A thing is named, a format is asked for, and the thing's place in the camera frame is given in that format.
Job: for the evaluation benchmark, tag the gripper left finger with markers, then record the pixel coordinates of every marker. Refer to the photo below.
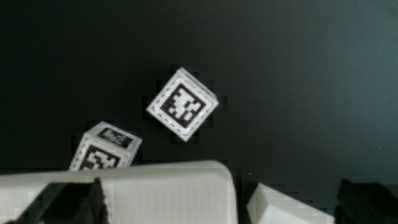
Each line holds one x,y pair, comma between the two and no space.
67,204

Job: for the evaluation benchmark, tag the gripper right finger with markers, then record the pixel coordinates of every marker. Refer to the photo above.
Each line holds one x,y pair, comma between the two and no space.
366,203

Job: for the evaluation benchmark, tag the white chair back frame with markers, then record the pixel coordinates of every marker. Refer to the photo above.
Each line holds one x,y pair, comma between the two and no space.
176,193

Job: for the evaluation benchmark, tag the white chair leg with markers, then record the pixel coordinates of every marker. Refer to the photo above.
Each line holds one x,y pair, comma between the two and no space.
183,104
107,148

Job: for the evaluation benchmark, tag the white chair seat part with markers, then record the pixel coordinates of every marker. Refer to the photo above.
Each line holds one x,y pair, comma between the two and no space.
275,209

